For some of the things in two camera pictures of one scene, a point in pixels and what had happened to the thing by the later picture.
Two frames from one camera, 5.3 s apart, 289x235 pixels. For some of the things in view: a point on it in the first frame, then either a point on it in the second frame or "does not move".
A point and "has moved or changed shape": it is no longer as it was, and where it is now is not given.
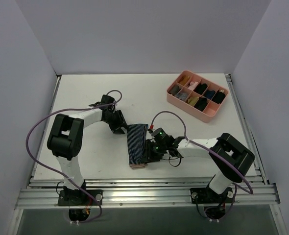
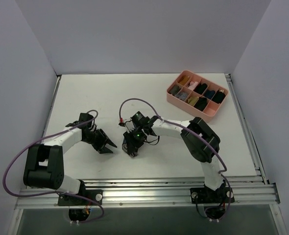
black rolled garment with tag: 219,97 does not move
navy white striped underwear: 136,135 has moved or changed shape
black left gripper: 118,120 → 99,141
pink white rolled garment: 192,85 does not move
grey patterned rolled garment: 181,96 does not move
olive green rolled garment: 193,100 does not move
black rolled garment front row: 201,104 does not move
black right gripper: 149,151 → 131,146
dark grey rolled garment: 175,89 does not move
